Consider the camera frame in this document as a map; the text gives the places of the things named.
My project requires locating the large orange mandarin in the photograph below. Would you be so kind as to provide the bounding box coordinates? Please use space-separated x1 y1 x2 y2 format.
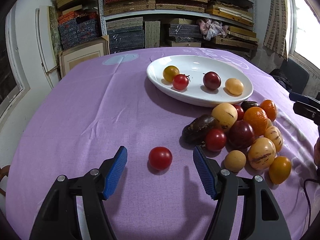
243 107 268 137

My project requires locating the large red tomato with stem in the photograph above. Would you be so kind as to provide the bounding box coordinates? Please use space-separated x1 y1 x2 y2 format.
172 74 190 90

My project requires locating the lone red tomato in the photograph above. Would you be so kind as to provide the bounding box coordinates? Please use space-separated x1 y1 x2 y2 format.
149 146 172 171

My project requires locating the yellow tomato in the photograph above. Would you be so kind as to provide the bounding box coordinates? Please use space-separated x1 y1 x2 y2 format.
268 156 291 185
163 66 180 83

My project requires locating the person right hand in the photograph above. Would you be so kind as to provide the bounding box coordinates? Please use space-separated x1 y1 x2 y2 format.
313 138 320 167

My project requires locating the dark chair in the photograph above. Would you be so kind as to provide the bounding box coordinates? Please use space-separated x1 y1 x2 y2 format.
270 59 309 94

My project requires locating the smaller orange mandarin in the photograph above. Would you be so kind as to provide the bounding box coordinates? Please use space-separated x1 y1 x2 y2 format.
260 99 277 121

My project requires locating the striped yellow pepino upper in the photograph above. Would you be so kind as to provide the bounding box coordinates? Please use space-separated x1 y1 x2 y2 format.
264 126 283 152

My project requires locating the striped yellow pepino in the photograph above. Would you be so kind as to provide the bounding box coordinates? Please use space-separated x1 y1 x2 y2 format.
248 137 276 170
264 126 283 152

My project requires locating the dark purple fruit behind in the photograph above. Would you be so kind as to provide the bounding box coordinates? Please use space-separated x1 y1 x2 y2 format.
240 100 259 112

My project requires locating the small red tomato behind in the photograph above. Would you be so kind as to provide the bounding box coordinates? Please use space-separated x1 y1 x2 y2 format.
234 105 245 121

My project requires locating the striped yellow pepino lower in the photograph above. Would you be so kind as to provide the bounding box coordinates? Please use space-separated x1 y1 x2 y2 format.
248 137 276 170

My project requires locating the pale orange round fruit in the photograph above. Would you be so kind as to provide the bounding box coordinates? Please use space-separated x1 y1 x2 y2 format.
225 78 244 95

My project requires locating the patterned curtain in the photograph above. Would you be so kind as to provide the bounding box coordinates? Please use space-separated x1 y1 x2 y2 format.
263 0 288 60

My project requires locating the small tan round fruit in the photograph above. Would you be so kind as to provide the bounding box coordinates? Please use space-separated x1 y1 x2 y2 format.
223 150 246 173

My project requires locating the dark red plum in pile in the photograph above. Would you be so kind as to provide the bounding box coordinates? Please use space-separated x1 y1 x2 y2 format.
227 120 255 150

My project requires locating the window right side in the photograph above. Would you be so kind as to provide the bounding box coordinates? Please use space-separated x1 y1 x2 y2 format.
287 0 319 69

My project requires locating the large yellow speckled melon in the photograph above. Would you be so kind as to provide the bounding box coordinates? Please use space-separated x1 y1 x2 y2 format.
211 103 238 132

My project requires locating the red tomato in pile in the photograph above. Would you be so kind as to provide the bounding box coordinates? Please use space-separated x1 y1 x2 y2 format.
205 128 227 152

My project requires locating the white oval plate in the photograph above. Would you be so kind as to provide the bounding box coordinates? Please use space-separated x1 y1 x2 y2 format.
146 55 254 107

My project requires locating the pink plastic bag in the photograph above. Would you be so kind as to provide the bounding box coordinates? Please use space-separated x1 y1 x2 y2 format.
197 18 228 41

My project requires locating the white metal shelf unit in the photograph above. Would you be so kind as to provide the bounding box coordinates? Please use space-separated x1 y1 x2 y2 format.
98 0 255 53

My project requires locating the purple tablecloth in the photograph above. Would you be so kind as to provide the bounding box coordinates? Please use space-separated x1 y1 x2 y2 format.
5 48 319 239

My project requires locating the framed picture leaning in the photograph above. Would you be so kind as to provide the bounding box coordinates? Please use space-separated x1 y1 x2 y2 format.
59 35 110 78

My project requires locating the white board leaning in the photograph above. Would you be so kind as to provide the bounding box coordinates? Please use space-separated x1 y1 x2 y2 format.
35 5 62 88

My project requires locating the stack of blue boxes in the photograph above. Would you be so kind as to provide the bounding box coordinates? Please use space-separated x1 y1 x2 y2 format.
58 11 100 50

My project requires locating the black cable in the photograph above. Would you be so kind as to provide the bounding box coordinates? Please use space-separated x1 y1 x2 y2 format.
303 178 320 230

